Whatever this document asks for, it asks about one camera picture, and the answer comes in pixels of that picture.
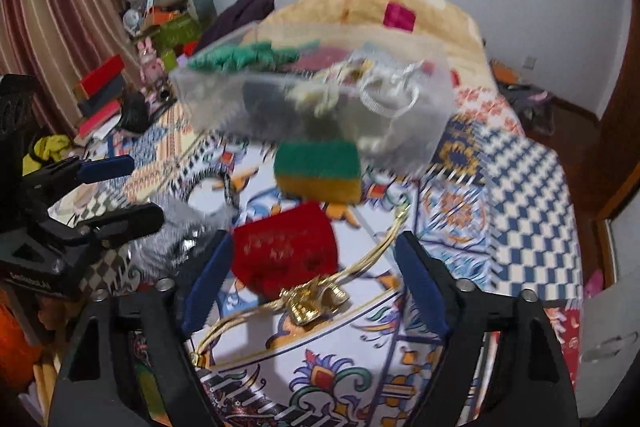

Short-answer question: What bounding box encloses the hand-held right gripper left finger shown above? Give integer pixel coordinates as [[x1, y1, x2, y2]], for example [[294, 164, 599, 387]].
[[47, 229, 236, 427]]

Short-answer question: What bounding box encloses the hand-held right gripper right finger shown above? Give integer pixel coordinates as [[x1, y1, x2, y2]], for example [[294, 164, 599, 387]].
[[394, 231, 581, 427]]

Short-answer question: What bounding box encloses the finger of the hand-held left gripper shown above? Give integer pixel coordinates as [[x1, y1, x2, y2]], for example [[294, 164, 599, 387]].
[[47, 203, 166, 254], [27, 155, 136, 195]]

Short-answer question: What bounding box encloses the silver fabric pouch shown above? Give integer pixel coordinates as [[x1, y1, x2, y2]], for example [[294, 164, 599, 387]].
[[131, 194, 235, 280]]

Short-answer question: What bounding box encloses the red velvet pouch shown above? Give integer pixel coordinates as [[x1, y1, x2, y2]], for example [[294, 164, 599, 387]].
[[232, 201, 339, 301]]

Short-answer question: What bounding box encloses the gold cord with bells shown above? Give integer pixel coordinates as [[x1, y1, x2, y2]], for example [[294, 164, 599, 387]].
[[192, 203, 412, 369]]

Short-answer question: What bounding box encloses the green and yellow sponge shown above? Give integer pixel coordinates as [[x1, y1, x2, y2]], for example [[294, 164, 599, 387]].
[[273, 140, 362, 206]]

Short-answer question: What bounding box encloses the clear plastic storage box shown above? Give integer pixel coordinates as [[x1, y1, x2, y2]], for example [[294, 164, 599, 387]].
[[169, 24, 454, 178]]

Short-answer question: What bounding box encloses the yellow cloth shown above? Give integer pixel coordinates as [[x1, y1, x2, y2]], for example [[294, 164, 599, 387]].
[[22, 134, 72, 178]]

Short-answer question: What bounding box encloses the black bag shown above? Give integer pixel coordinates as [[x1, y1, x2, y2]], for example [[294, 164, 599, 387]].
[[119, 91, 152, 134]]

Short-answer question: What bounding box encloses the stack of red boxes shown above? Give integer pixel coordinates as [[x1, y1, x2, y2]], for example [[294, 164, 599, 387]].
[[73, 54, 127, 148]]

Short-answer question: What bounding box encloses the pink rabbit toy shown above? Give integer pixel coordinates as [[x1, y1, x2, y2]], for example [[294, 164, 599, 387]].
[[137, 39, 167, 84]]

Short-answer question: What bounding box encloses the patterned bedsheet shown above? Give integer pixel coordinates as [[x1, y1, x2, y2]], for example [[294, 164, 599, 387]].
[[47, 69, 585, 427]]

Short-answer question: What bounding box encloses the green cardboard box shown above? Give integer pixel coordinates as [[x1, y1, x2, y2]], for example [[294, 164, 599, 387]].
[[151, 13, 202, 54]]

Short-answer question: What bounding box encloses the striped curtain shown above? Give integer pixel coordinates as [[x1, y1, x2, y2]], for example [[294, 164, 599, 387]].
[[0, 0, 147, 142]]

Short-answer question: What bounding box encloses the green knitted cloth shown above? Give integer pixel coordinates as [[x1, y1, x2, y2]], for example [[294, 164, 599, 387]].
[[188, 39, 302, 74]]

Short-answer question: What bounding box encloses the white cabinet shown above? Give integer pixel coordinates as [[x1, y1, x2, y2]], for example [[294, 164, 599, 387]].
[[579, 206, 640, 379]]

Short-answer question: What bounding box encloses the white organza pouch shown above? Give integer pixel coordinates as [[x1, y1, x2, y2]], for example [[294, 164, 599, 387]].
[[347, 57, 422, 120]]

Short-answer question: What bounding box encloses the dark purple garment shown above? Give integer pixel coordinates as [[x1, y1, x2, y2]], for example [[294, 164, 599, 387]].
[[197, 0, 277, 54]]

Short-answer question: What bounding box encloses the pile of clothes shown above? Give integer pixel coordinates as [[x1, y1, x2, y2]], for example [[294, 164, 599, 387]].
[[491, 59, 557, 134]]

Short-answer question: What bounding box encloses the pink square cloth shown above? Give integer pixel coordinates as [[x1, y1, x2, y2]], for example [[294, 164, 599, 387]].
[[383, 1, 419, 33]]

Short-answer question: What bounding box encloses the yellow fleece blanket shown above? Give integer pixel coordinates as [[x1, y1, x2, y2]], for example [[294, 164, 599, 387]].
[[257, 0, 488, 75]]

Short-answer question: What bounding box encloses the black and white braided cord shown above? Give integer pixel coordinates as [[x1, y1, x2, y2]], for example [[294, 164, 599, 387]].
[[181, 171, 240, 214]]

